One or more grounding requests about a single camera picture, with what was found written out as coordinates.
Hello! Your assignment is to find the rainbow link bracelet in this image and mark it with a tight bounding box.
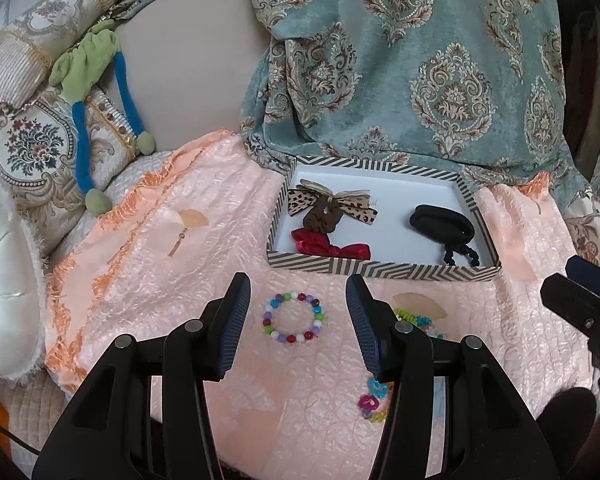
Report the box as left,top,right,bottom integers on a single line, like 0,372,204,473
356,378,394,424

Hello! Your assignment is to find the multicolour round bead bracelet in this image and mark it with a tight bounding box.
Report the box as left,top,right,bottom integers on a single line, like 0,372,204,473
261,290,327,345

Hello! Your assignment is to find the black spiral hair tie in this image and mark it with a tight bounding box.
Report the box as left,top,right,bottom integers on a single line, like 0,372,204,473
440,239,481,268

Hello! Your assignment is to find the red velvet bow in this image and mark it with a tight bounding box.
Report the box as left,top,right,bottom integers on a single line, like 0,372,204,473
291,229,370,260

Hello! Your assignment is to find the leopard print brown scrunchie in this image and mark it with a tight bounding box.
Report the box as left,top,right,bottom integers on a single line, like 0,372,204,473
287,179,378,234

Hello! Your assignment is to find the striped white jewelry tray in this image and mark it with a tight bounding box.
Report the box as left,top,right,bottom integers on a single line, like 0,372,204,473
266,156,502,282

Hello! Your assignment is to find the peach satin bedspread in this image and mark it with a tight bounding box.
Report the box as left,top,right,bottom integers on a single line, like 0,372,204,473
45,131,593,479

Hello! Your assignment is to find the white round satin cushion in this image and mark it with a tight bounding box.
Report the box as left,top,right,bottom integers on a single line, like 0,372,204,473
0,180,45,382

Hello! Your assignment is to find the teal damask blanket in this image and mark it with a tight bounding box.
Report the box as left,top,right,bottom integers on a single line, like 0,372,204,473
112,0,600,207

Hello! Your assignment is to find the floral embroidered square cushion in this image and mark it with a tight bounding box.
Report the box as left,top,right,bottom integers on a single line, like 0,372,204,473
0,87,137,255

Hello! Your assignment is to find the beige plain pillow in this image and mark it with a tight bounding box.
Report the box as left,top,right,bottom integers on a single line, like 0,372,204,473
116,0,270,151

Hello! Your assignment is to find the green blue plush toy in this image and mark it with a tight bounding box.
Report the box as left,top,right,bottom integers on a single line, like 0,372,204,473
48,20,156,217

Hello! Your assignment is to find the embroidered cylindrical bolster pillow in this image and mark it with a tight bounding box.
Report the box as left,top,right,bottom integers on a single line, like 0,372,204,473
0,0,117,114

